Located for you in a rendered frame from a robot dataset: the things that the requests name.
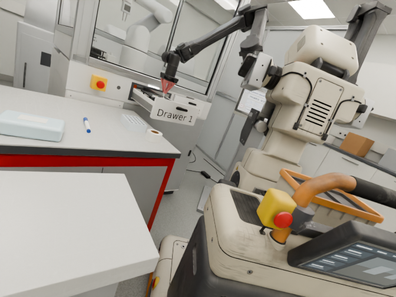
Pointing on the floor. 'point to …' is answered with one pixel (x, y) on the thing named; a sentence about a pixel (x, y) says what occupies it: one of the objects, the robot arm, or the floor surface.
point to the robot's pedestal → (70, 234)
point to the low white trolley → (89, 145)
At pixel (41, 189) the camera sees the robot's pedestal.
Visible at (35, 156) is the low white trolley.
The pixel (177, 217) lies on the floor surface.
